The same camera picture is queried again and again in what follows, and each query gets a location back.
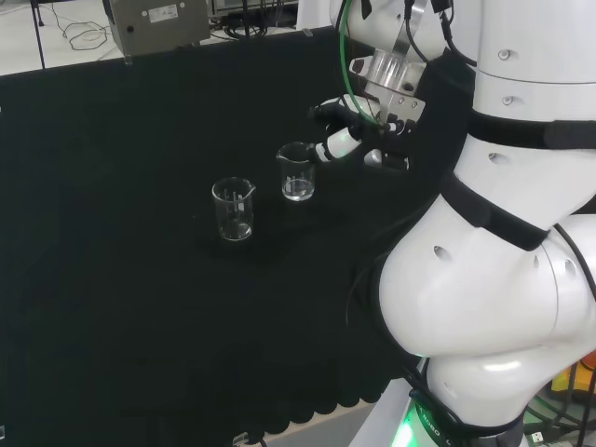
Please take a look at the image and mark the black equipment with cables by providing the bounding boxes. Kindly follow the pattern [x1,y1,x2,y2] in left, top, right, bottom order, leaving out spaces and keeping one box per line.
[207,0,299,40]

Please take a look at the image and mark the yellow stop button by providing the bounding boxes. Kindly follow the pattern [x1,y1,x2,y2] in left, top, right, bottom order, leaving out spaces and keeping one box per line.
[551,351,596,407]

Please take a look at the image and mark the black tripod leg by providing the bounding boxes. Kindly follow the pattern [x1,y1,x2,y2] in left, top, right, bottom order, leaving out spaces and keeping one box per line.
[30,0,47,71]

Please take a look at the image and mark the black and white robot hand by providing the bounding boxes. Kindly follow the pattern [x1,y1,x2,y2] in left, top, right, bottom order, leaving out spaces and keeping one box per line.
[309,92,427,173]

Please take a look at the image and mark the clear glass beaker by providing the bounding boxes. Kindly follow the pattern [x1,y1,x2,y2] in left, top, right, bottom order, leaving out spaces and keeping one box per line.
[210,176,258,242]
[276,142,318,203]

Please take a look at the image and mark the green cable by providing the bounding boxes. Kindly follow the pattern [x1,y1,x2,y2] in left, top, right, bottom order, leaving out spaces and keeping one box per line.
[336,0,391,130]

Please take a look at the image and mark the grey metal box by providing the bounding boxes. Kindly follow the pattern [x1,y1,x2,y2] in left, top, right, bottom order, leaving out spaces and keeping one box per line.
[102,0,212,58]

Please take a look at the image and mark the black table cloth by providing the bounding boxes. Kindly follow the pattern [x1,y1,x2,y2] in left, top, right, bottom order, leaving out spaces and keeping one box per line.
[0,25,481,447]

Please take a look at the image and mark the thin white floor cable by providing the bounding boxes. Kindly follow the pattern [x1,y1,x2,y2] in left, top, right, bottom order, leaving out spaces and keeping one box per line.
[46,0,114,52]

